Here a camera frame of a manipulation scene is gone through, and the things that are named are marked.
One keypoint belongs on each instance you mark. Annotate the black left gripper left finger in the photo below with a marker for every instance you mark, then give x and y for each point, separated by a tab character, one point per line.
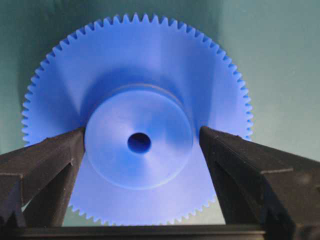
36	182

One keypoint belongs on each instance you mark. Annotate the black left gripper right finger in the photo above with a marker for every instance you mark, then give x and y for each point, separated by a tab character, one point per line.
257	184

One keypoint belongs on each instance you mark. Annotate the small blue plastic gear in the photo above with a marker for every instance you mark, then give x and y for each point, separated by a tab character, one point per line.
142	87

